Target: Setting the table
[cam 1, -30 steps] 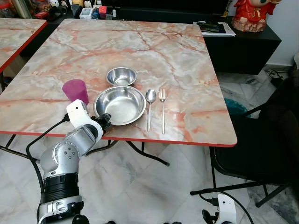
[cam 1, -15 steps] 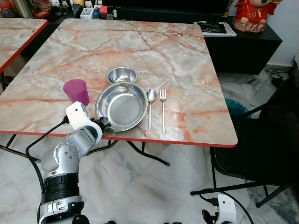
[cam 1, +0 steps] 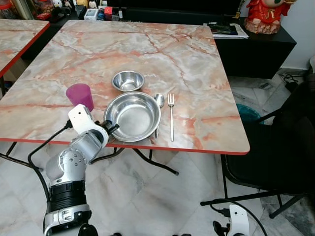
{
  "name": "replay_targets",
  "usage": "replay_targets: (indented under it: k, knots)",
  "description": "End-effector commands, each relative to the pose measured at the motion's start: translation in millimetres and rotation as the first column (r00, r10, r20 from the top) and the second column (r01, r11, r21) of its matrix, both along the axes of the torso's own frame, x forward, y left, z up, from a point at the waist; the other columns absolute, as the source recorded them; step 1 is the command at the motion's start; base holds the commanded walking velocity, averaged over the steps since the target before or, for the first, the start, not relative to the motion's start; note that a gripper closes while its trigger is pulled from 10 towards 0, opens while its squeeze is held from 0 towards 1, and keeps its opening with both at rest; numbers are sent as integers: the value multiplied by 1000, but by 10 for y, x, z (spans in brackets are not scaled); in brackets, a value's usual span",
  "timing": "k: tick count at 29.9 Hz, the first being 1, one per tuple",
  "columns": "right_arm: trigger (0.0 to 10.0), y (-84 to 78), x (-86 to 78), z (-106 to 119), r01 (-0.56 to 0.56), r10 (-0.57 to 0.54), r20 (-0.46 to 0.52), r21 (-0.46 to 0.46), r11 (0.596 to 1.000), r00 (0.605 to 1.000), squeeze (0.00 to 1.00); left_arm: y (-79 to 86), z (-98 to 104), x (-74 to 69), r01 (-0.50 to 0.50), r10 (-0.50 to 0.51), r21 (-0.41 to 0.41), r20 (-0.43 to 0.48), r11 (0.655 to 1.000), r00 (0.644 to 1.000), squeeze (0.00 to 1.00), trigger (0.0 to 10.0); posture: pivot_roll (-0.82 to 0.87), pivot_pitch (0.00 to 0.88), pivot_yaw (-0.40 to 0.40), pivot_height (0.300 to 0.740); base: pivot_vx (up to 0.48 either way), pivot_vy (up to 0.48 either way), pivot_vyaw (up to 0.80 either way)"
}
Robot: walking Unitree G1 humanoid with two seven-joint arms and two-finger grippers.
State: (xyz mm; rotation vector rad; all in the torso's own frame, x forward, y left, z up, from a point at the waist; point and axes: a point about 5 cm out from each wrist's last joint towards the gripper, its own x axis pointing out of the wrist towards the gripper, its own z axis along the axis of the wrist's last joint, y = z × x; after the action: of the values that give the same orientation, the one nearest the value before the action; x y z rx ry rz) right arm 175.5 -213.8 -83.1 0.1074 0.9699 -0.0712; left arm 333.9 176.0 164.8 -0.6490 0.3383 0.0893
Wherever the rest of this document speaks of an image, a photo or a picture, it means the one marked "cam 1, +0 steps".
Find large steel bowl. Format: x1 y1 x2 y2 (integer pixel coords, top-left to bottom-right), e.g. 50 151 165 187
104 91 161 143

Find purple plastic cup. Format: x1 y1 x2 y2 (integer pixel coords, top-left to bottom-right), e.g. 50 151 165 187
66 84 94 112

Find small steel bowl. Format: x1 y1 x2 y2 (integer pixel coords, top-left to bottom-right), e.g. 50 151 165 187
112 70 146 92

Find steel spoon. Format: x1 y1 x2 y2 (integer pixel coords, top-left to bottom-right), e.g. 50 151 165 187
155 93 165 139

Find steel fork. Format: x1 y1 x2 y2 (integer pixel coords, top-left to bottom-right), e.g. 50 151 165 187
168 93 176 142

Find marble folding table red edge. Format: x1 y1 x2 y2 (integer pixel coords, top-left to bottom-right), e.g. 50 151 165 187
0 20 251 176
0 19 51 96

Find black folding chair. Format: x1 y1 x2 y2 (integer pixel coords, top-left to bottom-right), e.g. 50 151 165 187
201 81 315 219

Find small white box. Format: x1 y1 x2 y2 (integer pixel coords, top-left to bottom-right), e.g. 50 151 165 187
84 8 99 21

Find teal waste bin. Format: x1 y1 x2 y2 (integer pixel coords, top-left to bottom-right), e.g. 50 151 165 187
236 103 261 123

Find stack of papers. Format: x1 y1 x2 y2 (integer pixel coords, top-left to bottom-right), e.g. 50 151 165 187
206 22 249 39

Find black low cabinet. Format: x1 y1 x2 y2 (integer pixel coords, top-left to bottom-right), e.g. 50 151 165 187
20 4 297 79

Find red mascot figurine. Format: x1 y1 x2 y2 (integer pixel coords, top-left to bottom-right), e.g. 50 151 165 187
245 0 296 35

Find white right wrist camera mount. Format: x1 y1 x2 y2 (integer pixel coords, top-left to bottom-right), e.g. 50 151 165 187
229 204 250 236

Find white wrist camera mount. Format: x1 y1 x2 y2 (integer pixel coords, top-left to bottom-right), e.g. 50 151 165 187
68 104 101 136
229 204 250 236

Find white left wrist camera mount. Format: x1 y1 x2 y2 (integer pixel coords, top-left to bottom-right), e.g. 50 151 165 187
68 104 101 136

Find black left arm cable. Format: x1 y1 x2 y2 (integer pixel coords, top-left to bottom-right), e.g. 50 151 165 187
27 120 73 200

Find black floor cable bundle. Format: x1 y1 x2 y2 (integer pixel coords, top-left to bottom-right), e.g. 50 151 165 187
278 73 308 91

